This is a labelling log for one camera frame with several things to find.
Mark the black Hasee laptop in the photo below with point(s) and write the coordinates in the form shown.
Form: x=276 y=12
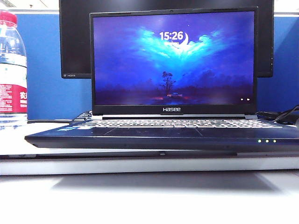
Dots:
x=172 y=70

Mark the black keyboard white keys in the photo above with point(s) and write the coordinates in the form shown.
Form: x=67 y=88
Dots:
x=83 y=116

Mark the black ASUS monitor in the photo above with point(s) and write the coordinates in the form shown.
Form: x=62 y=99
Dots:
x=74 y=46

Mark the blue office partition panel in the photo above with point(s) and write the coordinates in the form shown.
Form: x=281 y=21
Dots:
x=46 y=81

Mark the clear water bottle red label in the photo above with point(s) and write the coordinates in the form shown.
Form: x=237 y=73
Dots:
x=11 y=58

